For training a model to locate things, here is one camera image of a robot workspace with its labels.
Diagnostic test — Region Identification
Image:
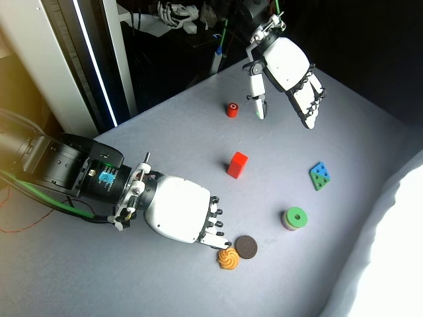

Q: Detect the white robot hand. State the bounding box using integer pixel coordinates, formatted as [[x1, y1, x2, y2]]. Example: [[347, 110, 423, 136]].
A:
[[243, 36, 328, 130], [143, 174, 232, 250]]

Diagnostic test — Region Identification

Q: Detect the white robot body column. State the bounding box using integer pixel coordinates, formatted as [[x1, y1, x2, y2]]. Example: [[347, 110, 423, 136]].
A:
[[0, 0, 138, 136]]

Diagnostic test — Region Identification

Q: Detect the brown round cookie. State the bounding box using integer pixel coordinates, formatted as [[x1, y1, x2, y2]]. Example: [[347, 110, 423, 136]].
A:
[[235, 234, 258, 260]]

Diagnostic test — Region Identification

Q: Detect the green triangle block with holes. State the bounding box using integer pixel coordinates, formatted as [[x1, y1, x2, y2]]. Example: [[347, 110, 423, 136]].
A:
[[309, 172, 332, 192]]

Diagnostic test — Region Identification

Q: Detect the grey table cloth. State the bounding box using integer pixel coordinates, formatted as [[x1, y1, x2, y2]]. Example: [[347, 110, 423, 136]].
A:
[[0, 61, 423, 317]]

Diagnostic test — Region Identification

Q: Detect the red rectangular block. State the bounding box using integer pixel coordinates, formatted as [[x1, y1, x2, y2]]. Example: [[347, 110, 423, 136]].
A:
[[226, 151, 249, 180]]

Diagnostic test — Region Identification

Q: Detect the thin red wire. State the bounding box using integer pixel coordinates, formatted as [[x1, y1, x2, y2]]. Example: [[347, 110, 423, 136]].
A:
[[0, 184, 96, 234]]

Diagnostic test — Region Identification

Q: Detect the stacked coloured rings toy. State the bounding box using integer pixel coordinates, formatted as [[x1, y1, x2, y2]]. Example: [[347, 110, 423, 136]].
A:
[[281, 206, 309, 232]]

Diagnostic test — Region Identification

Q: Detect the white blue cable connector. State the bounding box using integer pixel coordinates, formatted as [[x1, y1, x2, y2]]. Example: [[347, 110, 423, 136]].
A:
[[210, 46, 227, 77]]

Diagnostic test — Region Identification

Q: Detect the thick green cable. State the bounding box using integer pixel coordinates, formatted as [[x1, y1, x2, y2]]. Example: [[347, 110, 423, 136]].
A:
[[0, 170, 110, 224]]

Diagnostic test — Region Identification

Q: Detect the spare white robot hand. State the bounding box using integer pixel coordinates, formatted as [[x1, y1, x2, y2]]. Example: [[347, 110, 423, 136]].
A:
[[157, 0, 200, 34]]

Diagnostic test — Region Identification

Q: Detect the orange swirl cookie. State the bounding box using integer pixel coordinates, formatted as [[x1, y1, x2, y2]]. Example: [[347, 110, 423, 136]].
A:
[[216, 248, 239, 271]]

